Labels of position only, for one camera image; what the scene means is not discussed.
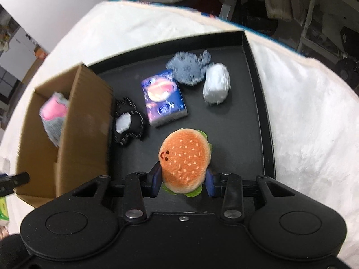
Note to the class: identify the white bundle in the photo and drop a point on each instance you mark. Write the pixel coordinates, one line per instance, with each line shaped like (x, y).
(216, 84)

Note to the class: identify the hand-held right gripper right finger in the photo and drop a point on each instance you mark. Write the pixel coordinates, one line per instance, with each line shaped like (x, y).
(210, 183)

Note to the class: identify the white metal rack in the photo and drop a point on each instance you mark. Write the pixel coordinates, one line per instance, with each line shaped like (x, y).
(307, 19)

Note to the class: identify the brown cardboard box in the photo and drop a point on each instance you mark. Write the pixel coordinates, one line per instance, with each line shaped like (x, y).
(84, 117)

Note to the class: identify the pink and grey plush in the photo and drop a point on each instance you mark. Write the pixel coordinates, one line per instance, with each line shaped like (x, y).
(53, 112)

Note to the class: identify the blue printed tissue pack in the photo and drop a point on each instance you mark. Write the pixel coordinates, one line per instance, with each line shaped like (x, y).
(164, 98)

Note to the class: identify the black white plush toy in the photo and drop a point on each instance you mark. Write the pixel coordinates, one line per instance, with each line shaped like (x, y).
(138, 120)

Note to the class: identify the burger plush toy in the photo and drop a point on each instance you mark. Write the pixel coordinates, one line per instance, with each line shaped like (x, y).
(182, 157)

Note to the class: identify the grey fluffy plush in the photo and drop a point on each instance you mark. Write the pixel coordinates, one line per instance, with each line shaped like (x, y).
(185, 67)

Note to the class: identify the orange carton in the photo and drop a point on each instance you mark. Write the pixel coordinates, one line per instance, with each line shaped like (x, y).
(39, 53)

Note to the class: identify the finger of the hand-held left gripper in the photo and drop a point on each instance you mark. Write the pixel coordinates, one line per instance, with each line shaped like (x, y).
(16, 180)

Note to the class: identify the green packet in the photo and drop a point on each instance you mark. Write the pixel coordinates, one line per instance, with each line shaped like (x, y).
(3, 210)

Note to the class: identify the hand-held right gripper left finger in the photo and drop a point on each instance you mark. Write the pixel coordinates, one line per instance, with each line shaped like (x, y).
(156, 180)

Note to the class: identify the black tray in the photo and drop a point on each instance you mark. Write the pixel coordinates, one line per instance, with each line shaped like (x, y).
(238, 131)

